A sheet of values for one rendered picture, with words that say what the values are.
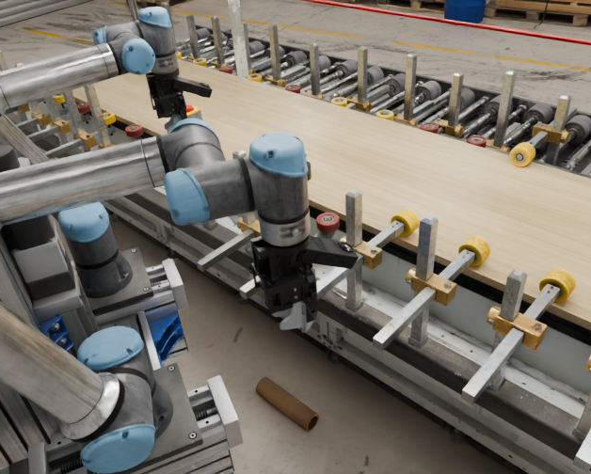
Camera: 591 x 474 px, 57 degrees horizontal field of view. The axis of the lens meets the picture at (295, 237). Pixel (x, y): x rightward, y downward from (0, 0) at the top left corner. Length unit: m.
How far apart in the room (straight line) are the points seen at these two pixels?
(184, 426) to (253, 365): 1.47
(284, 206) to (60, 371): 0.41
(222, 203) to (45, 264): 0.58
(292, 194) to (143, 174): 0.23
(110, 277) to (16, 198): 0.71
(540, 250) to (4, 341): 1.51
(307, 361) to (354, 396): 0.29
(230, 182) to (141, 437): 0.46
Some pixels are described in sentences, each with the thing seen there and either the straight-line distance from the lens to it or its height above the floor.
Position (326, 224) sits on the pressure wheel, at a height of 0.91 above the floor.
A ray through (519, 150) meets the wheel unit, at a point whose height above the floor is 0.97.
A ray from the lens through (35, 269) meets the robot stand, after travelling 1.22.
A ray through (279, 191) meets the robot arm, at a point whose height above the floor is 1.62.
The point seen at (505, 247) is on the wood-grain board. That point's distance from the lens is 1.85.
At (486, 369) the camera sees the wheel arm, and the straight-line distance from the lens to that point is 1.39.
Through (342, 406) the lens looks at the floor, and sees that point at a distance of 2.48.
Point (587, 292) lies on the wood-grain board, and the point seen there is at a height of 0.90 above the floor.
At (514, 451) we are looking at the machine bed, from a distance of 2.25.
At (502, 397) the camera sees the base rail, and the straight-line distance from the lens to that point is 1.68.
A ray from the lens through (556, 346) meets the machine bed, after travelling 1.80.
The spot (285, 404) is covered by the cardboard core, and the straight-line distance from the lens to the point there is 2.41.
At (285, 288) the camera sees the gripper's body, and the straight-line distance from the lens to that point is 0.83.
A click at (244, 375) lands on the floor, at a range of 2.62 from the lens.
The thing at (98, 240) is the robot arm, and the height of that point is 1.20.
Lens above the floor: 2.00
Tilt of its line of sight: 36 degrees down
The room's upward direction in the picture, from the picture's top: 5 degrees counter-clockwise
